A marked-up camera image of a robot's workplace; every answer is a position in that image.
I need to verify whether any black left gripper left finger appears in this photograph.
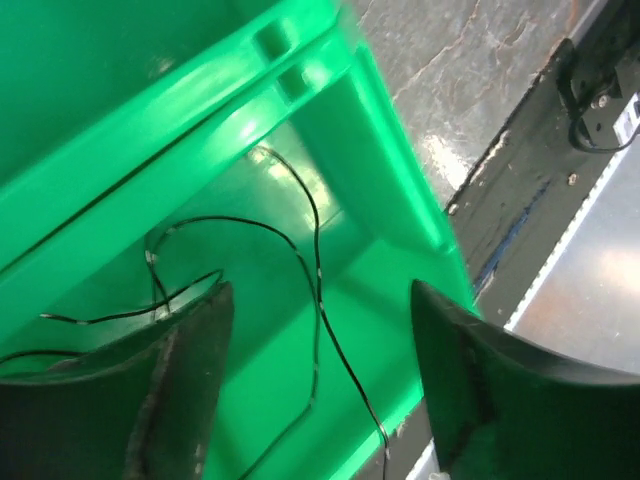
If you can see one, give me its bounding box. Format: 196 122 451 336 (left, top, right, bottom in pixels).
1 282 234 479

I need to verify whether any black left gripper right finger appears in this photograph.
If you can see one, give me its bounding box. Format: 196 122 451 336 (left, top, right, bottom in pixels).
410 280 639 479

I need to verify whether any black cable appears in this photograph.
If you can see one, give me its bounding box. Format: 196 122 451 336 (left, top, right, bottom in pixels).
0 144 391 480

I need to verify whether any green compartment tray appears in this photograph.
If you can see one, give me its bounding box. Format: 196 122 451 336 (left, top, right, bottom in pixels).
1 1 472 479

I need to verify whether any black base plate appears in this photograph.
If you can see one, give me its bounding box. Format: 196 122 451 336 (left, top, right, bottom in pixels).
349 34 640 480

